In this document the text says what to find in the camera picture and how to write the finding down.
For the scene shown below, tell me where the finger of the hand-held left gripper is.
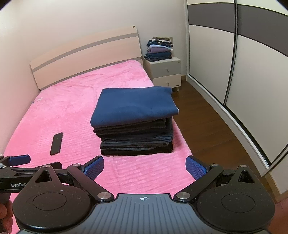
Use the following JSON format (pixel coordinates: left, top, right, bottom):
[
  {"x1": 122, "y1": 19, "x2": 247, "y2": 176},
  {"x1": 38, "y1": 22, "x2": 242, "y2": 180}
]
[
  {"x1": 48, "y1": 161, "x2": 63, "y2": 170},
  {"x1": 0, "y1": 154, "x2": 31, "y2": 168}
]

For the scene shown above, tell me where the black smartphone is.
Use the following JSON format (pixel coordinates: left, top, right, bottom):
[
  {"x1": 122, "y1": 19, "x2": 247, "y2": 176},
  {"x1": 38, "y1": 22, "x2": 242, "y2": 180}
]
[{"x1": 50, "y1": 132, "x2": 64, "y2": 156}]

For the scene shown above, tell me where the white nightstand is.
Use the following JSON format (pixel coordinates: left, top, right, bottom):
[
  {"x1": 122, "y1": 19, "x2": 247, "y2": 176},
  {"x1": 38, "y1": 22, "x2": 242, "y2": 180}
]
[{"x1": 143, "y1": 56, "x2": 182, "y2": 92}]

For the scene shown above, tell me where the sliding door wardrobe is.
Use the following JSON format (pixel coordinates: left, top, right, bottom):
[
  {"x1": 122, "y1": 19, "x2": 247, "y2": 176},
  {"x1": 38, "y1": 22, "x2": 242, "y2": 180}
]
[{"x1": 186, "y1": 0, "x2": 288, "y2": 194}]

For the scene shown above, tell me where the pile of mixed folded clothes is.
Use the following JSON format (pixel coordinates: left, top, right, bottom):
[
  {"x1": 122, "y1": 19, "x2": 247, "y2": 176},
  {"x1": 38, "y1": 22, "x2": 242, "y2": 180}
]
[{"x1": 145, "y1": 36, "x2": 174, "y2": 62}]

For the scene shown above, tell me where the person's left hand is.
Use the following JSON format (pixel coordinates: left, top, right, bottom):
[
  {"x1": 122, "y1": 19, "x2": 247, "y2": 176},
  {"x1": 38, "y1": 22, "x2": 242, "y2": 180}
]
[{"x1": 0, "y1": 200, "x2": 14, "y2": 234}]

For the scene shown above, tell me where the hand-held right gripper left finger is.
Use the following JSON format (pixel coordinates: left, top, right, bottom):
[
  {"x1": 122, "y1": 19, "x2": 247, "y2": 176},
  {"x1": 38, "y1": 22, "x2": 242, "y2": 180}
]
[{"x1": 21, "y1": 156, "x2": 115, "y2": 202}]

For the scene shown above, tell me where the beige wooden headboard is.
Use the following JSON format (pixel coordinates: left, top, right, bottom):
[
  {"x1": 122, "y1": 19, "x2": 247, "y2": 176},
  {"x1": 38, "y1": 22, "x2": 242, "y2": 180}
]
[{"x1": 30, "y1": 25, "x2": 142, "y2": 91}]

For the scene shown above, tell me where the navy blue sweatshirt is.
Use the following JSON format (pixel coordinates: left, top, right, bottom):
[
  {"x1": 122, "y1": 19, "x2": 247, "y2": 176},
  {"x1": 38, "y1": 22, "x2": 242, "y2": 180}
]
[{"x1": 90, "y1": 87, "x2": 179, "y2": 128}]

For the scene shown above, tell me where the pink fleece blanket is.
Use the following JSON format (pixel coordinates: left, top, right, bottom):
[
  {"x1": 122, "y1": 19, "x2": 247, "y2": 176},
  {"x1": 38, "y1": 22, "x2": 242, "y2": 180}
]
[{"x1": 0, "y1": 60, "x2": 194, "y2": 234}]

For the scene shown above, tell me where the stack of dark folded clothes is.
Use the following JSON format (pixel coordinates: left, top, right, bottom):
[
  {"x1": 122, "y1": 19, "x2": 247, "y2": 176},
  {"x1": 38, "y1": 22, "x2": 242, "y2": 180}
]
[{"x1": 93, "y1": 117, "x2": 174, "y2": 156}]

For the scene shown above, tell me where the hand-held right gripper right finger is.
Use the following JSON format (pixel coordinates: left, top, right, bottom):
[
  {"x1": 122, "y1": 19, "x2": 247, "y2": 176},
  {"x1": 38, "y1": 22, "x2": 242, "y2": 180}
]
[{"x1": 173, "y1": 156, "x2": 267, "y2": 202}]

